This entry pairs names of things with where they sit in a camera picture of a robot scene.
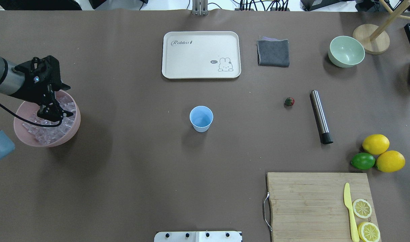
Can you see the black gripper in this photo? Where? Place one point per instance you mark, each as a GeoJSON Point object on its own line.
{"type": "Point", "coordinates": [30, 91]}

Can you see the clear ice cubes pile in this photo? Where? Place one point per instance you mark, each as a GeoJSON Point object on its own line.
{"type": "Point", "coordinates": [49, 135]}

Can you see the red strawberry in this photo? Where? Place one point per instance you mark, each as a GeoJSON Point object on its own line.
{"type": "Point", "coordinates": [289, 101]}

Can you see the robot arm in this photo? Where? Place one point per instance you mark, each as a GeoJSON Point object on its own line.
{"type": "Point", "coordinates": [10, 81]}

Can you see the light blue plastic cup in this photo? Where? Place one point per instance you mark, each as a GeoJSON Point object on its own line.
{"type": "Point", "coordinates": [201, 118]}

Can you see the pink bowl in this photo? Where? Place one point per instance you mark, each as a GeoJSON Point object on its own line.
{"type": "Point", "coordinates": [28, 111]}

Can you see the cream rabbit tray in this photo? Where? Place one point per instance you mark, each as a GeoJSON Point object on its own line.
{"type": "Point", "coordinates": [201, 55]}

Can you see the grey folded cloth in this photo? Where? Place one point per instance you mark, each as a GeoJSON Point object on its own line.
{"type": "Point", "coordinates": [273, 52]}

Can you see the wooden cutting board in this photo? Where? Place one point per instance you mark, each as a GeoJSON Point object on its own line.
{"type": "Point", "coordinates": [309, 206]}

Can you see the steel muddler black tip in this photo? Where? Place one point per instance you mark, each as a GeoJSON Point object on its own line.
{"type": "Point", "coordinates": [323, 129]}

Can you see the light green bowl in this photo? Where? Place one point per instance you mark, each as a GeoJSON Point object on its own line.
{"type": "Point", "coordinates": [345, 52]}

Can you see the green lime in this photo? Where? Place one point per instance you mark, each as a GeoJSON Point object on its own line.
{"type": "Point", "coordinates": [363, 161]}

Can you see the lemon slice upper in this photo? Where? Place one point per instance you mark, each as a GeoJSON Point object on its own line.
{"type": "Point", "coordinates": [362, 208]}

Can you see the lemon slice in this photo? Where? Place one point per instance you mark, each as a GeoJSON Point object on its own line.
{"type": "Point", "coordinates": [369, 232]}
{"type": "Point", "coordinates": [362, 208]}

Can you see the yellow lemon upper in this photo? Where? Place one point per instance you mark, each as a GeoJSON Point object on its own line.
{"type": "Point", "coordinates": [376, 144]}

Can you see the yellow lemon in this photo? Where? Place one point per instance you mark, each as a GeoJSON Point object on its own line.
{"type": "Point", "coordinates": [376, 144]}
{"type": "Point", "coordinates": [390, 161]}

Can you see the yellow plastic knife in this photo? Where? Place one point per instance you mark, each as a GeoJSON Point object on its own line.
{"type": "Point", "coordinates": [352, 222]}

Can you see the wooden stand with base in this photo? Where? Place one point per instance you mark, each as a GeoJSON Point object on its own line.
{"type": "Point", "coordinates": [373, 38]}

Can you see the lemon slice lower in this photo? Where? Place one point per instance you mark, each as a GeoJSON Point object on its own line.
{"type": "Point", "coordinates": [369, 232]}

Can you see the yellow lemon lower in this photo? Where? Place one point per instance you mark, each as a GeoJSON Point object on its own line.
{"type": "Point", "coordinates": [390, 161]}

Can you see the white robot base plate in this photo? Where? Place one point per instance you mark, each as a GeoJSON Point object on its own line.
{"type": "Point", "coordinates": [199, 236]}

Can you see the aluminium camera post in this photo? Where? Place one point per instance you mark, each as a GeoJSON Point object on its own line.
{"type": "Point", "coordinates": [200, 7]}

